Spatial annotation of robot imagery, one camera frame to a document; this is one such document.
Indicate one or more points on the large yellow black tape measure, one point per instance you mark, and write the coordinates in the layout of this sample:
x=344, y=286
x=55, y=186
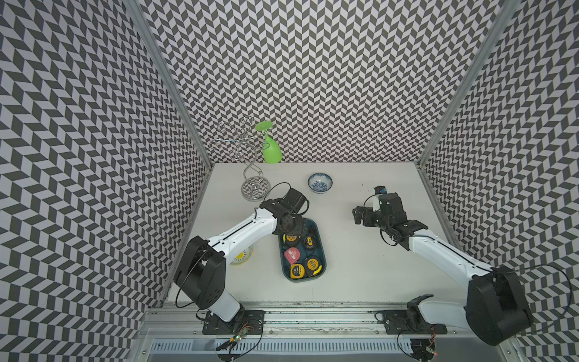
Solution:
x=291, y=240

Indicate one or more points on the pink tape measure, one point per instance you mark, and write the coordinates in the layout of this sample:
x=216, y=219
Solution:
x=292, y=255

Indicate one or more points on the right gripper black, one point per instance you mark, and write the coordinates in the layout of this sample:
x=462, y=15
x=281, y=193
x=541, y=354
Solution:
x=367, y=212

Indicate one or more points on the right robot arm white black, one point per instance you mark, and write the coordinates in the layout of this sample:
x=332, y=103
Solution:
x=493, y=306

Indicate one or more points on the teal plastic storage tray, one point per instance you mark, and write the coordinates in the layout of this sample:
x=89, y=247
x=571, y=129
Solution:
x=311, y=229

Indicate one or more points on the yellow patterned small bowl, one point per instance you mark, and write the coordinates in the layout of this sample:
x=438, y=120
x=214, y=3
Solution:
x=243, y=257

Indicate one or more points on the chrome wire cup stand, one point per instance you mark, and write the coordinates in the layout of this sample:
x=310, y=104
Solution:
x=246, y=140

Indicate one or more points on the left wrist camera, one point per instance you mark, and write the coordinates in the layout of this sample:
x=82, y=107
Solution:
x=293, y=201

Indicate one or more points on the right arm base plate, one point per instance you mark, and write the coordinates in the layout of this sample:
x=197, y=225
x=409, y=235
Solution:
x=405, y=321

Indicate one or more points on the blue white ceramic bowl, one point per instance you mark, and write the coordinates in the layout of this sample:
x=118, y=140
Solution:
x=320, y=182

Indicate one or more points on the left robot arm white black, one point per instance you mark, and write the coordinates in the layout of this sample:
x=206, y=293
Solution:
x=202, y=270

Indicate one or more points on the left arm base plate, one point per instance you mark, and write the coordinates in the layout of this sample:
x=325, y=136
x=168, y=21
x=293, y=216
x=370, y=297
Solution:
x=253, y=320

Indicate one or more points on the yellow tape measure front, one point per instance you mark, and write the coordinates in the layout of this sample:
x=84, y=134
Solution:
x=297, y=271

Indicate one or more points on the green plastic cup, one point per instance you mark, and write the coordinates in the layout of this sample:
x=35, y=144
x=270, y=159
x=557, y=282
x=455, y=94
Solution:
x=271, y=151

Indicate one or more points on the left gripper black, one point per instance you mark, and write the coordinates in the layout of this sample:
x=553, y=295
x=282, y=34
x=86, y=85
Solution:
x=300, y=224

